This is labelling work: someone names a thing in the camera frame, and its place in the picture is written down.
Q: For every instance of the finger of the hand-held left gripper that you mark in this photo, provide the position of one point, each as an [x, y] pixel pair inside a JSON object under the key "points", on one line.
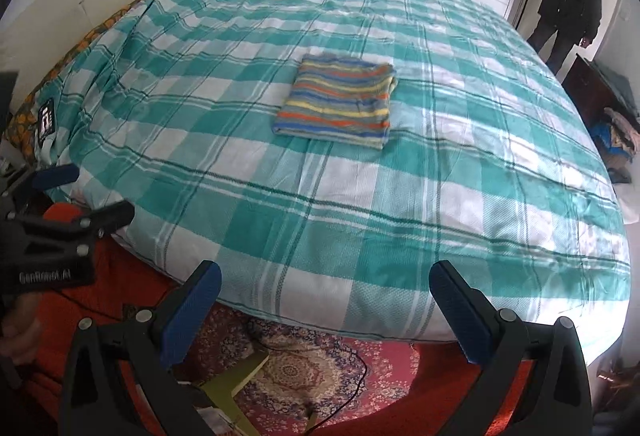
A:
{"points": [[50, 177], [100, 218]]}

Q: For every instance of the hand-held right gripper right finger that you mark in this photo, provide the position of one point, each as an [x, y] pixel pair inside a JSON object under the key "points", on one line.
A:
{"points": [[462, 321]]}

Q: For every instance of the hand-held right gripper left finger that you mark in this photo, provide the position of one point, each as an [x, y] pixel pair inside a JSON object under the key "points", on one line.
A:
{"points": [[192, 316]]}

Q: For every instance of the striped knit sweater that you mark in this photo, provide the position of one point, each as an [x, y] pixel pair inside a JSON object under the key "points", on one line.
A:
{"points": [[340, 101]]}

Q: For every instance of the pile of clothes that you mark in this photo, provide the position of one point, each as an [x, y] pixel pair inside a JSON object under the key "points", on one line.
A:
{"points": [[615, 136]]}

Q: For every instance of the person's left hand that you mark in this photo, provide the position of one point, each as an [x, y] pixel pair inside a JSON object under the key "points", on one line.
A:
{"points": [[22, 331]]}

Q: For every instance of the orange-red cloth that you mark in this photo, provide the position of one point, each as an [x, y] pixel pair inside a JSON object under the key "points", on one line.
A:
{"points": [[440, 391], [115, 276]]}

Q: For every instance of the black smartphone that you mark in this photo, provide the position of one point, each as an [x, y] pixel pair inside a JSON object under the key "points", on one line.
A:
{"points": [[47, 116]]}

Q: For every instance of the yellow-green folder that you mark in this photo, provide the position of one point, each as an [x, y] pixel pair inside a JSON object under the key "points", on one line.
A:
{"points": [[235, 378]]}

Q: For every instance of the red patterned rug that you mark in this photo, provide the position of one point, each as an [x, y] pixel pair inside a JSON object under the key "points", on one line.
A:
{"points": [[300, 366]]}

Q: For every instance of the teal checked blanket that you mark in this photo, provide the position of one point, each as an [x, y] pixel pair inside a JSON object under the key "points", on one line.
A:
{"points": [[350, 216]]}

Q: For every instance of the orange patterned bed sheet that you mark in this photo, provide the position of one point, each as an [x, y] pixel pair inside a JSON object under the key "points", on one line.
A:
{"points": [[95, 29]]}

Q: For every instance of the dark wooden nightstand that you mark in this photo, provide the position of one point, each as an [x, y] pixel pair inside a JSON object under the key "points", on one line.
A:
{"points": [[585, 86]]}

